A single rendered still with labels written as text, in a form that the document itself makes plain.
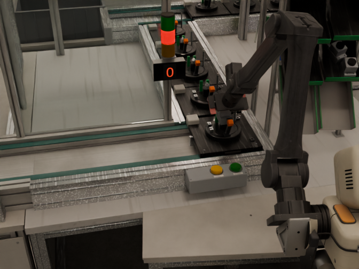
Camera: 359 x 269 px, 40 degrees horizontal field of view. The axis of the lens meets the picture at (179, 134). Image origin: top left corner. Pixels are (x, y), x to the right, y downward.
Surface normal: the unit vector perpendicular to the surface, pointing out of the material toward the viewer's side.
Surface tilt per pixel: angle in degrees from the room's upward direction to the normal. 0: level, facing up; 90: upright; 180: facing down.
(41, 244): 90
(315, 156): 0
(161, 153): 0
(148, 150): 0
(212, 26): 90
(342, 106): 45
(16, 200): 90
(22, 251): 90
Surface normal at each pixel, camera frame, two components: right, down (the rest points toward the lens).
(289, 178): 0.21, -0.32
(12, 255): 0.21, 0.55
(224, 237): 0.00, -0.82
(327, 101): 0.03, -0.18
